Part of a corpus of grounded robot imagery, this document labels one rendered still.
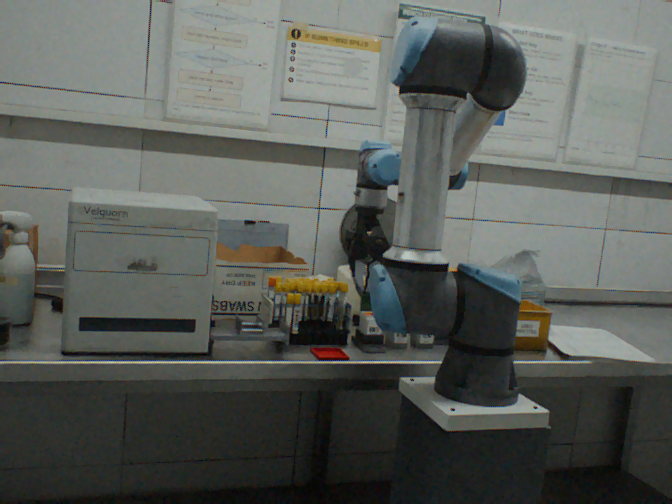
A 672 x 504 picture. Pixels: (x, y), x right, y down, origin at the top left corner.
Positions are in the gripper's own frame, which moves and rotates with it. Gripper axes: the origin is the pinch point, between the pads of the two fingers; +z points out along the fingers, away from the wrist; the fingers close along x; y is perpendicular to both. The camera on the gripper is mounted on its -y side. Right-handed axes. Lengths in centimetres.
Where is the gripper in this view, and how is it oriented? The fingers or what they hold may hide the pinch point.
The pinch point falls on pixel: (363, 292)
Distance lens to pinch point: 171.4
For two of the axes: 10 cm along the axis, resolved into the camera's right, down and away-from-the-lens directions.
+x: -9.5, -0.5, -3.1
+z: -1.0, 9.9, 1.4
